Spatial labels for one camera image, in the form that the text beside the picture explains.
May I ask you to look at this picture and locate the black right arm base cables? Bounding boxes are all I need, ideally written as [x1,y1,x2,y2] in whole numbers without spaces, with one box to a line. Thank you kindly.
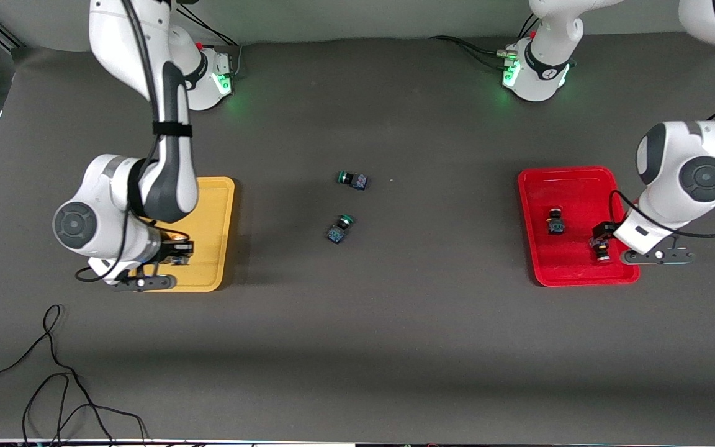
[174,5,244,80]

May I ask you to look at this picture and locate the black left arm base cables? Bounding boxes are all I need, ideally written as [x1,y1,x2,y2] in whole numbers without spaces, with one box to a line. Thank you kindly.
[429,14,542,73]

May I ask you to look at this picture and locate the thin black loose cable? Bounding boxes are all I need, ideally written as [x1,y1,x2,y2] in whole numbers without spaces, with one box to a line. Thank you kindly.
[0,304,149,447]

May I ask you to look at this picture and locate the red plastic tray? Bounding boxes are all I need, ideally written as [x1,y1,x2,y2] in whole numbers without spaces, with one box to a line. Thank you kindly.
[517,166,641,288]

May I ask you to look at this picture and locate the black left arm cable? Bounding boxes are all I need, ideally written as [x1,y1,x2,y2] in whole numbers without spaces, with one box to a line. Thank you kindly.
[609,189,715,240]

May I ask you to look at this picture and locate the black arm base cables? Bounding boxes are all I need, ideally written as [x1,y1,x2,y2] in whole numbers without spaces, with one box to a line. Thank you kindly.
[174,5,244,80]
[429,14,542,73]

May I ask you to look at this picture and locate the yellow plastic tray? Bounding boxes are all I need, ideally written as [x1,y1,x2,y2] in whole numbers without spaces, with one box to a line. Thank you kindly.
[129,177,236,292]

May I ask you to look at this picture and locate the green push button switch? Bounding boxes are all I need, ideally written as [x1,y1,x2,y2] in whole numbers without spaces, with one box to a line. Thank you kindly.
[326,214,356,245]
[337,171,369,191]

